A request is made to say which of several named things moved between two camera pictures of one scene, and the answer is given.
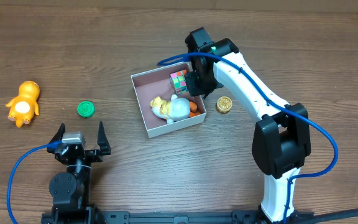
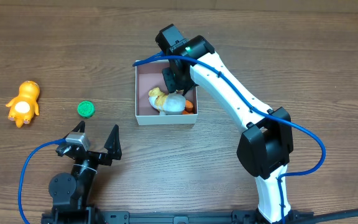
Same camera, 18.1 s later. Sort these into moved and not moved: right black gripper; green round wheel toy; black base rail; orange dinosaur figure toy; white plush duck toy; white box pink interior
Moved: right black gripper; white box pink interior; white plush duck toy
Not moved: green round wheel toy; black base rail; orange dinosaur figure toy
